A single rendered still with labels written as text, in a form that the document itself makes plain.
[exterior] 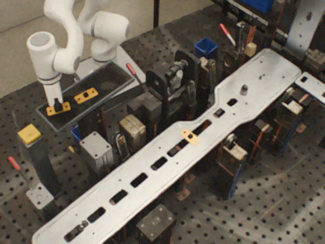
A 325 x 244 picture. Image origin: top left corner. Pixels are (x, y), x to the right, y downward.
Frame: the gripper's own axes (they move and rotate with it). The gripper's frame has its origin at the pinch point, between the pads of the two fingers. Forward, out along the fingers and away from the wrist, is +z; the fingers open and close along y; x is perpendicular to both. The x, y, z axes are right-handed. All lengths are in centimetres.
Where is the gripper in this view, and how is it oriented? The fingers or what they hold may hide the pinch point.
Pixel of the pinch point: (57, 104)
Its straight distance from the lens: 147.9
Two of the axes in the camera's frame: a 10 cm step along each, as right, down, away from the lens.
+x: 9.3, -2.7, 2.4
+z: -0.4, 5.8, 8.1
